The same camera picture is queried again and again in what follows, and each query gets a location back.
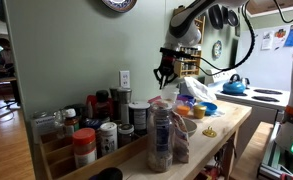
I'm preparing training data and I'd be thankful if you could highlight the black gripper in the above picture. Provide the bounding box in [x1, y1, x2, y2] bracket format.
[153, 56, 179, 90]

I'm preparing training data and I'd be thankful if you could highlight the clear round lunch box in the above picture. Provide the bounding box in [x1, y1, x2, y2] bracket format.
[161, 87, 180, 103]

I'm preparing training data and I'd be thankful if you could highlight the blue bowl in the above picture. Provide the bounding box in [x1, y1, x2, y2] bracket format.
[198, 101, 219, 117]

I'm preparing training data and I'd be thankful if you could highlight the grey white ceramic bowl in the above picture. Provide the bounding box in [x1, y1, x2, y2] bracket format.
[182, 118, 198, 138]

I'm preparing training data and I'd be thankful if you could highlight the red box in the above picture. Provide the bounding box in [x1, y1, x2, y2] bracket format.
[85, 94, 99, 119]

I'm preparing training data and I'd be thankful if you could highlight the white labelled box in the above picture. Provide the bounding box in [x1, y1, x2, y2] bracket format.
[30, 114, 59, 144]

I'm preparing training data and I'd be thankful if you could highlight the pink red plastic lid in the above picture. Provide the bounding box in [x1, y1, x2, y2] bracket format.
[148, 95, 163, 104]

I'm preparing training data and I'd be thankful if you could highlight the blue plastic cup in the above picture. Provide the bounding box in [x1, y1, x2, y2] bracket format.
[177, 94, 197, 105]

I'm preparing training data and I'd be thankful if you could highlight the orange plastic cup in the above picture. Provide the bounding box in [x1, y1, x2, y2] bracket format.
[176, 104, 191, 117]

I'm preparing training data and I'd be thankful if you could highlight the steel pepper grinder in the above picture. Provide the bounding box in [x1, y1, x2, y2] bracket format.
[115, 87, 133, 124]

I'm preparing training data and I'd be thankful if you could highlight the dark blue canister white text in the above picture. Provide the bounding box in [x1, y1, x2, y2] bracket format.
[128, 101, 151, 136]

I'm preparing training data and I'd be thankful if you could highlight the yellow gold cup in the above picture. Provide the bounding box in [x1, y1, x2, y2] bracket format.
[193, 104, 208, 120]

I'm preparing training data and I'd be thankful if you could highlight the white electric stove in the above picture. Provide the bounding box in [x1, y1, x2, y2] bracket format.
[204, 67, 291, 158]

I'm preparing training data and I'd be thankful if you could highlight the dark pepper grinder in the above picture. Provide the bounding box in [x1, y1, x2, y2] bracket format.
[109, 86, 120, 121]

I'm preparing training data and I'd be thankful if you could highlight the tall clear jar blue label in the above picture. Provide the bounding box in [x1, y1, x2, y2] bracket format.
[146, 101, 174, 173]

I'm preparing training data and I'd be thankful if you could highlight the printed snack bag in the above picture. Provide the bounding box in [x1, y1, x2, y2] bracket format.
[170, 110, 191, 164]

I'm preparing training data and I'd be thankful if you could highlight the white paper napkin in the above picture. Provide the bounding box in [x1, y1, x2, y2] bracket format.
[205, 109, 226, 118]

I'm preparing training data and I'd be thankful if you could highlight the red bottle black cap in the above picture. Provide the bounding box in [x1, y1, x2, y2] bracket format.
[94, 89, 113, 123]

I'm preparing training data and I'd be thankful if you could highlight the dark lid glass jar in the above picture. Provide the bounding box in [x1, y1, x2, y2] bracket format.
[117, 123, 135, 148]

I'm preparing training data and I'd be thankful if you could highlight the gold metal hook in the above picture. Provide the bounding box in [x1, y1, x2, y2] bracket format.
[201, 126, 218, 138]

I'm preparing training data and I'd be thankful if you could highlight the black hanging frying pan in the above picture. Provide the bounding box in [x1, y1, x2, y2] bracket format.
[227, 8, 240, 28]
[208, 3, 224, 30]
[221, 4, 230, 25]

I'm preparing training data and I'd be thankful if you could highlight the white spice shaker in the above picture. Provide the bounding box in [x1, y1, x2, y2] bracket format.
[99, 121, 119, 156]

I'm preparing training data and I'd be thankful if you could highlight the dark blue lid jar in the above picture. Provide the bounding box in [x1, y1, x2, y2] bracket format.
[82, 118, 102, 131]

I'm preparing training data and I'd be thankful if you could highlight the white refrigerator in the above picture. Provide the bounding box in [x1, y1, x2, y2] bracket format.
[235, 23, 293, 92]

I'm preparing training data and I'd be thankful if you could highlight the white cap brown bottle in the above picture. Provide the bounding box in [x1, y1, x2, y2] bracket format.
[63, 108, 80, 138]

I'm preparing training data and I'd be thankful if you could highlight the wooden spice tray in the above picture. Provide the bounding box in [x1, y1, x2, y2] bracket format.
[39, 128, 150, 180]

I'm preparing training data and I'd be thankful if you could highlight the orange lid spice jar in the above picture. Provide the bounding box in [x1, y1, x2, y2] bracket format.
[71, 127, 98, 169]

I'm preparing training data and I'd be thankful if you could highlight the white paper sheet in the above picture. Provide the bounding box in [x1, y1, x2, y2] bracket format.
[261, 30, 274, 51]

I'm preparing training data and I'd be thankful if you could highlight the clear glass jar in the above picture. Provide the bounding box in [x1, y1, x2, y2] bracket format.
[54, 109, 67, 139]

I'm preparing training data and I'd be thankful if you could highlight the paper with orange picture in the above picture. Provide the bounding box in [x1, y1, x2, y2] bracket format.
[273, 28, 288, 48]

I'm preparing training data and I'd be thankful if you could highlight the blue paper sheet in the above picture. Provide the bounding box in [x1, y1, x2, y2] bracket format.
[283, 23, 293, 48]

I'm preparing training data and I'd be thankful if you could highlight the person in grey shirt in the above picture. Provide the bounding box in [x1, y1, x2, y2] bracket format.
[0, 37, 22, 104]

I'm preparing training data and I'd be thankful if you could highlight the white wall outlet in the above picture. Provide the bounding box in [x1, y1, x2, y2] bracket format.
[119, 70, 131, 89]

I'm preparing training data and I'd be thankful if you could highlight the small blue wall plate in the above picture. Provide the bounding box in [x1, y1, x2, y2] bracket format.
[212, 39, 223, 60]

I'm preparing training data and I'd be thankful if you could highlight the blue kettle black handle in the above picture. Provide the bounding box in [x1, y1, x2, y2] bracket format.
[222, 73, 251, 95]

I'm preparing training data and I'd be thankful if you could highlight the decorative patterned wall plate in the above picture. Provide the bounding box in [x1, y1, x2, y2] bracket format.
[101, 0, 138, 14]

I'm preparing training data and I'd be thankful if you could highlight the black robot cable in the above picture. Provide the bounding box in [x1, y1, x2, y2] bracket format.
[273, 0, 293, 24]
[172, 0, 256, 73]

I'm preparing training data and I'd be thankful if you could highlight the aluminium robot frame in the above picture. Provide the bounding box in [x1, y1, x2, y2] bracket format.
[257, 123, 293, 180]

